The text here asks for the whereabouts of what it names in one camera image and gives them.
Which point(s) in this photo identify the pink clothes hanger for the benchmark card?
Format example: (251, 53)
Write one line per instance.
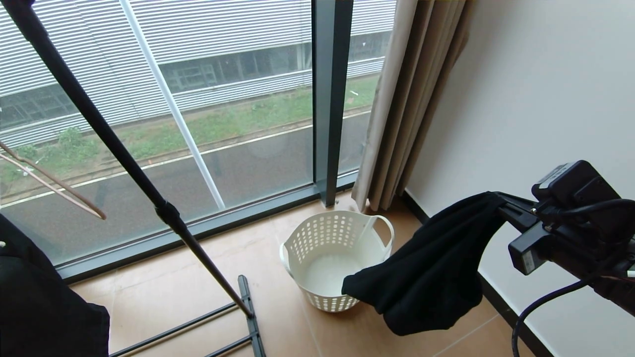
(59, 184)

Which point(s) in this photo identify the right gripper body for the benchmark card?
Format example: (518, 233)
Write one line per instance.
(570, 253)

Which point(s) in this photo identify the black clothes rack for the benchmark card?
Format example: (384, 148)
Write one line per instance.
(99, 124)

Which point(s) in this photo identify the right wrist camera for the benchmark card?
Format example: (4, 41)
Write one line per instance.
(575, 188)

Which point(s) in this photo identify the black shorts with white print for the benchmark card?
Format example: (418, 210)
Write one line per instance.
(44, 307)

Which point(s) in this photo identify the black shirt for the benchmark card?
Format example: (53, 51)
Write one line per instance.
(436, 267)

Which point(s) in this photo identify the beige curtain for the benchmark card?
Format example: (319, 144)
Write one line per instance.
(412, 99)

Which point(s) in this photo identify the white laundry basket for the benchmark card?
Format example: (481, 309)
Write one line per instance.
(322, 233)

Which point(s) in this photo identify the window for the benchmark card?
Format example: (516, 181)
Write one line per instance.
(223, 74)

